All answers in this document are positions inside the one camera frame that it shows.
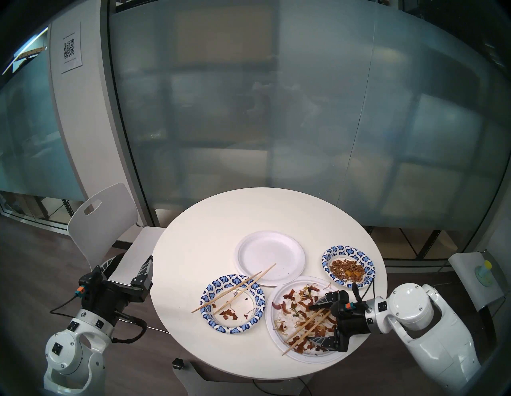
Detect clear bottle yellow cap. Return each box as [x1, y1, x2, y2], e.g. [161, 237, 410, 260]
[474, 260, 493, 287]

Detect QR code paper sign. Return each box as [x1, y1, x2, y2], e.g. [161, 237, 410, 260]
[60, 22, 83, 74]

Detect wooden chopstick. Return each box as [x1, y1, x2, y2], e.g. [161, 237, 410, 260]
[191, 271, 263, 314]
[213, 263, 277, 315]
[282, 313, 333, 356]
[283, 310, 325, 343]

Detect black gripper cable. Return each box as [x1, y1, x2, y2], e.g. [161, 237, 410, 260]
[112, 311, 149, 344]
[50, 293, 80, 317]
[351, 279, 378, 312]

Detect black floor cable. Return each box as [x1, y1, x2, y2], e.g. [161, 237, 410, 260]
[252, 378, 313, 396]

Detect small white foam plate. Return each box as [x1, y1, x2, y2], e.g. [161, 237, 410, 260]
[235, 231, 306, 287]

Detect large blue patterned paper bowl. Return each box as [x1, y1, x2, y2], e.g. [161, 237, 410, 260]
[200, 274, 266, 334]

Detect white chair with handle hole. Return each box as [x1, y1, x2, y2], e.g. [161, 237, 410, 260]
[67, 183, 166, 286]

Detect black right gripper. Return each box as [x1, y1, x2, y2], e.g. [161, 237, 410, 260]
[307, 290, 370, 353]

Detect small blue patterned paper bowl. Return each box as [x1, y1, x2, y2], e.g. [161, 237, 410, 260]
[322, 245, 376, 290]

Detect white chair holding bottle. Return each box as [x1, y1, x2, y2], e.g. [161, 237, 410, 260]
[448, 251, 505, 336]

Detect brown food scraps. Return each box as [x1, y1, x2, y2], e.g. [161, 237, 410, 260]
[219, 307, 256, 321]

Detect large white foam plate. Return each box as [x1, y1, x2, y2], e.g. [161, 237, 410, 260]
[265, 276, 358, 364]

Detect minced brown food leftovers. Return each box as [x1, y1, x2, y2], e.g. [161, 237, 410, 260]
[330, 259, 366, 282]

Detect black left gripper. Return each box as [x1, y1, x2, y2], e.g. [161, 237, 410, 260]
[78, 253, 154, 326]

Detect black metal shelf brace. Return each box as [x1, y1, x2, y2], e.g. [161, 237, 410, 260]
[415, 230, 442, 259]

